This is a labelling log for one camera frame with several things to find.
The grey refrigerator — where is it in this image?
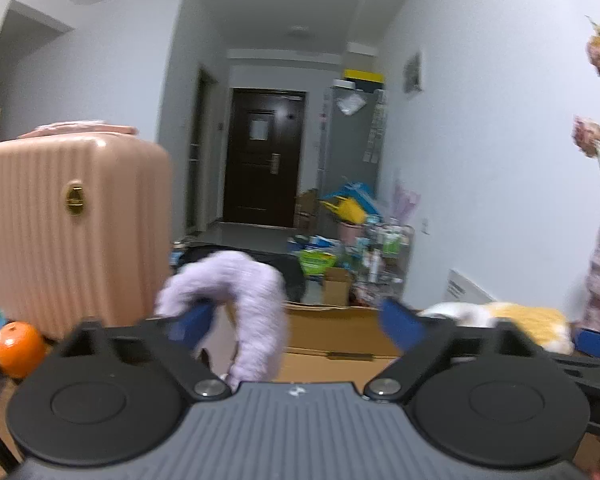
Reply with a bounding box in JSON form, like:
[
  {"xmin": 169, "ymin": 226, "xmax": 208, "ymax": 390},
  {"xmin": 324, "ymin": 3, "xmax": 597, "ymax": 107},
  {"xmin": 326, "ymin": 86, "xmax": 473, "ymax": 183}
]
[{"xmin": 317, "ymin": 84, "xmax": 387, "ymax": 202}]

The orange cardboard box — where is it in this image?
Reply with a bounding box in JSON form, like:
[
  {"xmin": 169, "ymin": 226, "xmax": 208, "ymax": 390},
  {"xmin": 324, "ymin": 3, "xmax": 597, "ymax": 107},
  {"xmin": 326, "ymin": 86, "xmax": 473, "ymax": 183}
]
[{"xmin": 222, "ymin": 301, "xmax": 412, "ymax": 392}]

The white and yellow plush toy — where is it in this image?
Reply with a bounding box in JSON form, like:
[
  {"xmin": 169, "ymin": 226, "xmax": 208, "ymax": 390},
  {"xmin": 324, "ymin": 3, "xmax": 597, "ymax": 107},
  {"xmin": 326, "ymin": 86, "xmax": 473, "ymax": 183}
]
[{"xmin": 419, "ymin": 301, "xmax": 576, "ymax": 356}]

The pink bucket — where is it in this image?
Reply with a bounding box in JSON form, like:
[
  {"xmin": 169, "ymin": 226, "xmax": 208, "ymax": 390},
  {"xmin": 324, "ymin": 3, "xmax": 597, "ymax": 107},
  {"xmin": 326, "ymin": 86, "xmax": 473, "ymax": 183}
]
[{"xmin": 337, "ymin": 219, "xmax": 366, "ymax": 244}]

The white wall board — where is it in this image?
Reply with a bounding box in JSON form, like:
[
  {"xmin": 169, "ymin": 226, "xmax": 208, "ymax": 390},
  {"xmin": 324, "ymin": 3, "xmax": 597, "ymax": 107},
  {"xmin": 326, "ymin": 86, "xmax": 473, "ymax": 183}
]
[{"xmin": 447, "ymin": 268, "xmax": 496, "ymax": 306}]

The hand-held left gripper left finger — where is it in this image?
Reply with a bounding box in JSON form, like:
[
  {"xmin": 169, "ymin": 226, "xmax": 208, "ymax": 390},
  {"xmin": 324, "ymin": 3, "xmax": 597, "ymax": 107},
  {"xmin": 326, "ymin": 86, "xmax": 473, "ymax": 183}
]
[{"xmin": 45, "ymin": 302, "xmax": 232, "ymax": 402}]

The yellow dustpan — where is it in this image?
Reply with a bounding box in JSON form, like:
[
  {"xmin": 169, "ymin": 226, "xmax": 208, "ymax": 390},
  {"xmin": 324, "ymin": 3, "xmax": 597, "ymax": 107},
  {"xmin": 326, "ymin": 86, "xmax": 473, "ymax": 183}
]
[{"xmin": 319, "ymin": 197, "xmax": 369, "ymax": 225}]

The dark brown entrance door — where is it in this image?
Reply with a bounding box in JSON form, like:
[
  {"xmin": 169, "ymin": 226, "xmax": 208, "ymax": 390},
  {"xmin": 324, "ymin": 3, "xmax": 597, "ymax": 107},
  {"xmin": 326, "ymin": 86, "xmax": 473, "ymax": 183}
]
[{"xmin": 222, "ymin": 88, "xmax": 307, "ymax": 229}]

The green printed bag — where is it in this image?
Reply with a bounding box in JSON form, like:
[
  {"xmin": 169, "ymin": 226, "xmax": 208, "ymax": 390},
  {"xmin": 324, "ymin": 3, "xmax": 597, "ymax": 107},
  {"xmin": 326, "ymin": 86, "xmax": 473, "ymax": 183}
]
[{"xmin": 297, "ymin": 249, "xmax": 337, "ymax": 276}]

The orange fruit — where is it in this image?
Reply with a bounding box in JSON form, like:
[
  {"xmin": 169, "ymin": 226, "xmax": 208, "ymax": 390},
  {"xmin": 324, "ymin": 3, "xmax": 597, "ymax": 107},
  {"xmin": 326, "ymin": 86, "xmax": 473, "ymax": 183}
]
[{"xmin": 0, "ymin": 322, "xmax": 47, "ymax": 379}]

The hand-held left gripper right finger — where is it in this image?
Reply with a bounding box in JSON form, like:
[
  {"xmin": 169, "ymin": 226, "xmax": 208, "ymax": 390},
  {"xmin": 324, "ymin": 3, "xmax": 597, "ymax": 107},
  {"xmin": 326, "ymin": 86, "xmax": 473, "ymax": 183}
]
[{"xmin": 364, "ymin": 297, "xmax": 555, "ymax": 403}]

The yellow and black box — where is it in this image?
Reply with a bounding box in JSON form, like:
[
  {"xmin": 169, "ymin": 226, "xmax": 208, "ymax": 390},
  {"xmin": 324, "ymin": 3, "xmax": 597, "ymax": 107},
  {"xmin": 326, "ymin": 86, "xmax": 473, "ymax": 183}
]
[{"xmin": 343, "ymin": 68, "xmax": 385, "ymax": 90}]

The blue plastic frame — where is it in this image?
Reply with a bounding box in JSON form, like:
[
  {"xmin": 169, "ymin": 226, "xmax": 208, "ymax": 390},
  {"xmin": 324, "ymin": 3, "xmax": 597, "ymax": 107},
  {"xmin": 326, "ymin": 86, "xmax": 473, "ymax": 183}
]
[{"xmin": 324, "ymin": 179, "xmax": 381, "ymax": 216}]

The purple coral decoration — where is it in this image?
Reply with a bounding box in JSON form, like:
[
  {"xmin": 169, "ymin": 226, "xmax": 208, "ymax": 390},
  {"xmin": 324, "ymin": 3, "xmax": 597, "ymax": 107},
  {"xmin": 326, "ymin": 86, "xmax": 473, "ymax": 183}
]
[{"xmin": 388, "ymin": 179, "xmax": 424, "ymax": 224}]

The lilac fluffy headband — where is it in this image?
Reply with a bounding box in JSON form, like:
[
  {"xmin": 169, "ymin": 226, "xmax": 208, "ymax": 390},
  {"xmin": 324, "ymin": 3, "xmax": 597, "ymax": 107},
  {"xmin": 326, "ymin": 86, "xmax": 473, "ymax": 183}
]
[{"xmin": 157, "ymin": 250, "xmax": 289, "ymax": 392}]

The folded umbrella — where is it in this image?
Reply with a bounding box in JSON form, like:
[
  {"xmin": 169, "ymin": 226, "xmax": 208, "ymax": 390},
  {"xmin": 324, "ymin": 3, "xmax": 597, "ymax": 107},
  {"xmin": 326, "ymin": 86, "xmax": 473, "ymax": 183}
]
[{"xmin": 364, "ymin": 104, "xmax": 389, "ymax": 164}]

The pink ribbed suitcase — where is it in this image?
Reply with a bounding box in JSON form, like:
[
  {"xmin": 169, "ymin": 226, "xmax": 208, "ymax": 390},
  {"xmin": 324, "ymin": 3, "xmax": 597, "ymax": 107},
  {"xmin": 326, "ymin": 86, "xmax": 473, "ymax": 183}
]
[{"xmin": 0, "ymin": 120, "xmax": 175, "ymax": 342}]

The clear plastic bag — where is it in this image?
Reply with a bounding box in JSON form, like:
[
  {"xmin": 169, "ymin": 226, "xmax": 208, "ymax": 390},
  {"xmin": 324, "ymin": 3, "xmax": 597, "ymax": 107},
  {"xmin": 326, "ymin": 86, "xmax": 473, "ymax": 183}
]
[{"xmin": 334, "ymin": 92, "xmax": 367, "ymax": 116}]

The small brown cardboard box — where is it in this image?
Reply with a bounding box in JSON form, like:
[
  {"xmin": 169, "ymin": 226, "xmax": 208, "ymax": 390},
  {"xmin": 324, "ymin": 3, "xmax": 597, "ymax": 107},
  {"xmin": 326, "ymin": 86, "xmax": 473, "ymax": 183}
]
[{"xmin": 321, "ymin": 267, "xmax": 354, "ymax": 307}]

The white wall electrical panel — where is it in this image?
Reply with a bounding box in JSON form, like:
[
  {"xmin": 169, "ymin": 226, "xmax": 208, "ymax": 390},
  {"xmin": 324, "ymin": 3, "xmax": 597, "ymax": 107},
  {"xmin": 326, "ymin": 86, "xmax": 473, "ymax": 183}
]
[{"xmin": 403, "ymin": 52, "xmax": 424, "ymax": 94}]

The open brown cardboard box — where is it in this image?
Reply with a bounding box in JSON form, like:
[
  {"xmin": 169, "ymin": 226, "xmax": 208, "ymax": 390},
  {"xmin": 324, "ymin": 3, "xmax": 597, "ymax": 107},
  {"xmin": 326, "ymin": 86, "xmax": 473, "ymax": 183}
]
[{"xmin": 293, "ymin": 188, "xmax": 320, "ymax": 234}]

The wire rolling cart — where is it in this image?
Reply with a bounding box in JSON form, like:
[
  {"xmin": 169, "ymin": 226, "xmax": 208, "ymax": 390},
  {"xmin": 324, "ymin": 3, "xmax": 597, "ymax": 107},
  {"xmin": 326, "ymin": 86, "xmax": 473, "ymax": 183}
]
[{"xmin": 359, "ymin": 219, "xmax": 415, "ymax": 302}]

